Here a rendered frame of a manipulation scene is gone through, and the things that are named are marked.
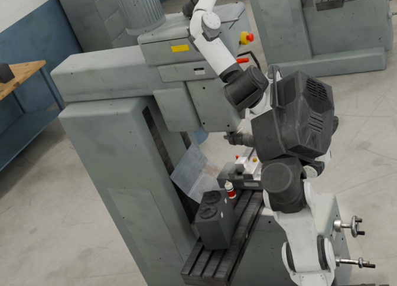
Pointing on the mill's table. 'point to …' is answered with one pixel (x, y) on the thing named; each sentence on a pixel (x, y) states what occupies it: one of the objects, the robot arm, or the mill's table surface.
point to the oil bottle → (230, 189)
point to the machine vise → (228, 172)
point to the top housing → (179, 34)
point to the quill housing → (213, 106)
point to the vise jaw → (251, 169)
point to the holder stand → (215, 220)
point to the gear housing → (187, 71)
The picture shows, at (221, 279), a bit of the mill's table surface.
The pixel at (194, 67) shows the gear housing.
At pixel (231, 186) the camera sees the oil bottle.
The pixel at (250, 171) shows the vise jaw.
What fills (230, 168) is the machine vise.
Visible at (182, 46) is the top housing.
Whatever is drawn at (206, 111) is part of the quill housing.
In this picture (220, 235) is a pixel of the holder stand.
